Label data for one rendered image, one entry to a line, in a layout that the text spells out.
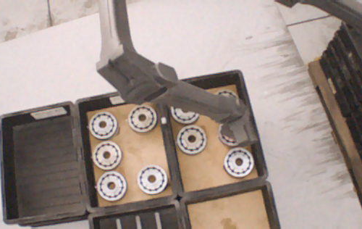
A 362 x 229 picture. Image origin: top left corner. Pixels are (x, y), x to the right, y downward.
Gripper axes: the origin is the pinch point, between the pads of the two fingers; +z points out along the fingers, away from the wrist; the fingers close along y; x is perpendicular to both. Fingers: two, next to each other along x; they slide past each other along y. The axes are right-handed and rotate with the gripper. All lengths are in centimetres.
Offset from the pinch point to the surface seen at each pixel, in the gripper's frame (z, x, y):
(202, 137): 1.1, 8.4, -6.6
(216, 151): 4.1, 1.9, -8.2
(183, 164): 4.0, 10.2, -17.4
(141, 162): 4.0, 23.4, -23.7
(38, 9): 87, 163, 47
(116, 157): 1.0, 31.2, -26.6
